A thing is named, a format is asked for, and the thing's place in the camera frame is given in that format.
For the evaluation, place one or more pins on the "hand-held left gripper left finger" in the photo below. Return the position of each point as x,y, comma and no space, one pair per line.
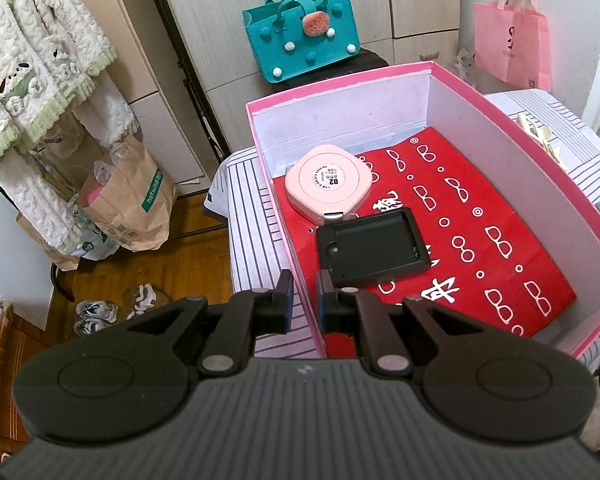
288,302

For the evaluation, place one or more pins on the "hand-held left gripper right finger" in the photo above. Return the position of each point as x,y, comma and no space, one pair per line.
323,302

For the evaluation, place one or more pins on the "pink cardboard box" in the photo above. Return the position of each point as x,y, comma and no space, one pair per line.
472,170

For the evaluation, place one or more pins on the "cream star hair clip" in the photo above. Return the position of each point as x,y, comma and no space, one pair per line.
552,155
530,127

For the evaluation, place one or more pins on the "black plastic tray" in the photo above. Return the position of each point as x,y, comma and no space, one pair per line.
375,247

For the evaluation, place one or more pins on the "striped bedsheet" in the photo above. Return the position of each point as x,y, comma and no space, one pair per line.
250,220

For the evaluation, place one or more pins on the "pink round device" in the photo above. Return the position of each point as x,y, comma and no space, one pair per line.
325,180

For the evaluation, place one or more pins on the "red printed paper bag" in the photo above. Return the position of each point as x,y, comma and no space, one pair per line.
485,220

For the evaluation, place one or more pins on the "white grey sneaker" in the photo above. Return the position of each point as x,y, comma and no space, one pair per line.
87,326
99,308

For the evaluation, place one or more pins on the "white green printed plastic bag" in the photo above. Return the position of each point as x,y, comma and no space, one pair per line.
95,240

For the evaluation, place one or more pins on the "black stool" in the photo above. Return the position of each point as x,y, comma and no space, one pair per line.
370,57

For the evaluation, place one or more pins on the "plain brown paper bag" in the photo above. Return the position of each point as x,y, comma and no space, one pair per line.
45,245

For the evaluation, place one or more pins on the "teal felt handbag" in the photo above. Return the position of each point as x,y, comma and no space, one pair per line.
300,40

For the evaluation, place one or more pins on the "clear plastic bag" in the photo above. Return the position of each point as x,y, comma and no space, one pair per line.
462,67

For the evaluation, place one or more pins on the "hanging brown paper bag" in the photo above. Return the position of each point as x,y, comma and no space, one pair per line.
60,142

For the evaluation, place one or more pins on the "white appliance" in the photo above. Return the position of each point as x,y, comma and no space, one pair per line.
5,260

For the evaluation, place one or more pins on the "beige wardrobe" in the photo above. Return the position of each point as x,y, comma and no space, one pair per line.
210,20

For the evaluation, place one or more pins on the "pink tote bag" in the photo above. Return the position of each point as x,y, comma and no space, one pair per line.
512,40

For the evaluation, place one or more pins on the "white green-trimmed fleece jacket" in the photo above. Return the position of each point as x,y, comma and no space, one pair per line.
25,60

